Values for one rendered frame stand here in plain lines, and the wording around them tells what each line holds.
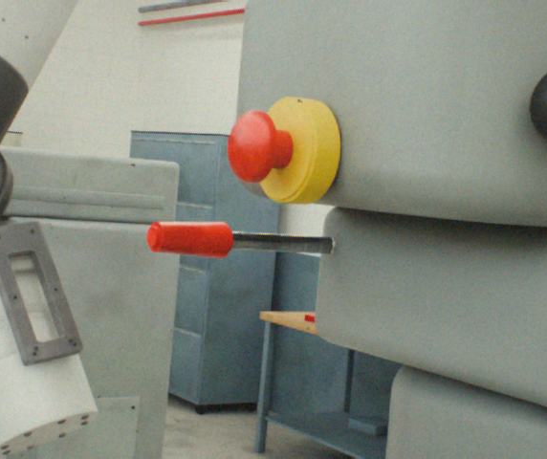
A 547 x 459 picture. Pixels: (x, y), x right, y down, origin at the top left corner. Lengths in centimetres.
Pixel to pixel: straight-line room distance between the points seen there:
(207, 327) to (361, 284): 732
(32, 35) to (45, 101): 938
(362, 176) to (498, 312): 12
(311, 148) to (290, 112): 3
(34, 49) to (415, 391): 41
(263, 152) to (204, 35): 910
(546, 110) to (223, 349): 764
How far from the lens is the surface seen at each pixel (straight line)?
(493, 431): 72
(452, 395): 75
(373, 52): 62
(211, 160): 805
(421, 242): 72
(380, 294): 75
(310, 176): 62
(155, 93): 1036
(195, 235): 72
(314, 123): 62
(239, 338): 822
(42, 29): 95
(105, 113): 1055
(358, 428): 710
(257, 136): 61
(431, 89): 59
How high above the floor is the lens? 174
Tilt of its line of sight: 3 degrees down
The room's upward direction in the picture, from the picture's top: 5 degrees clockwise
